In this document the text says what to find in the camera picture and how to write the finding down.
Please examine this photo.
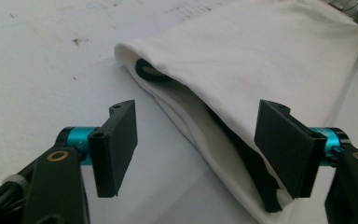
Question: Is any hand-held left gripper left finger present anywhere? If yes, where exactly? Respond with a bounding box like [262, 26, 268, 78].
[55, 99, 139, 199]

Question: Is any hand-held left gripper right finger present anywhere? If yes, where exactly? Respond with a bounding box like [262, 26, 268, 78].
[254, 99, 352, 200]

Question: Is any white tank top black trim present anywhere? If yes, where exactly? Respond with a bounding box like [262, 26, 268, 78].
[114, 0, 358, 224]

